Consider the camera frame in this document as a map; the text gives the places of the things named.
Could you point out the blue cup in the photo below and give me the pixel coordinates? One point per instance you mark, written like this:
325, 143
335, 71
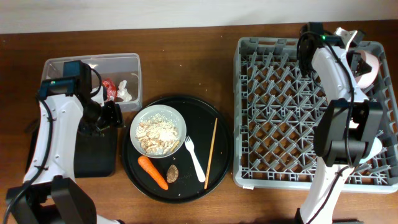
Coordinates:
375, 150

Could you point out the grey dishwasher rack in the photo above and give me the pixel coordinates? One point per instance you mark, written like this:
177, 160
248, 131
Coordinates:
276, 110

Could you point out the red snack wrapper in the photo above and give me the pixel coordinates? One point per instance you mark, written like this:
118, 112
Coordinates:
110, 89

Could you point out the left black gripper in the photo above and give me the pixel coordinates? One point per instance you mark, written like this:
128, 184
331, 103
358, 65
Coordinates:
115, 114

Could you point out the orange carrot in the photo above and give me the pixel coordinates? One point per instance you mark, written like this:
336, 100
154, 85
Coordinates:
148, 166

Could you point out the round black tray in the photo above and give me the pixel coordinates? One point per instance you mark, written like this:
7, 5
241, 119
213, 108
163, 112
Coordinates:
200, 118

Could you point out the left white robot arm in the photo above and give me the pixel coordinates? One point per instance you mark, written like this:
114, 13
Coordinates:
49, 193

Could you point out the crumpled white tissue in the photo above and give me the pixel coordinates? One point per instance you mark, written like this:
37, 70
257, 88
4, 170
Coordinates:
122, 92

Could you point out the brown walnut shell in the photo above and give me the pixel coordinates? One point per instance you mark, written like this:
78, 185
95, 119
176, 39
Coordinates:
172, 174

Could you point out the pink bowl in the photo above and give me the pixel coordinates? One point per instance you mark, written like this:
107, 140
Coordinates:
366, 80

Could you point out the clear plastic bin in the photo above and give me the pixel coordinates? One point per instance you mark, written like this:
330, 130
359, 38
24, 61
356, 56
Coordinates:
124, 70

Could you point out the white plastic fork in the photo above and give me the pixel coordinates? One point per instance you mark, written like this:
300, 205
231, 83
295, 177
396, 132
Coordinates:
191, 149

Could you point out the black rectangular tray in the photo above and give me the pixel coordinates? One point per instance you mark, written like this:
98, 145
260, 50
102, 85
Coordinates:
95, 156

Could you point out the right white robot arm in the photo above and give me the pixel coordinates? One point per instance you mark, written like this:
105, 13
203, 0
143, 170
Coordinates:
345, 137

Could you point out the wooden chopstick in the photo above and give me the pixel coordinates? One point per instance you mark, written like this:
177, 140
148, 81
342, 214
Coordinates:
210, 154

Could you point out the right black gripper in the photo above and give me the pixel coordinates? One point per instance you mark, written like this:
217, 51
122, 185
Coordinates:
352, 58

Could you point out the grey plate with rice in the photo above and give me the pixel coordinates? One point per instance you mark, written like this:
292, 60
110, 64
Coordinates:
158, 131

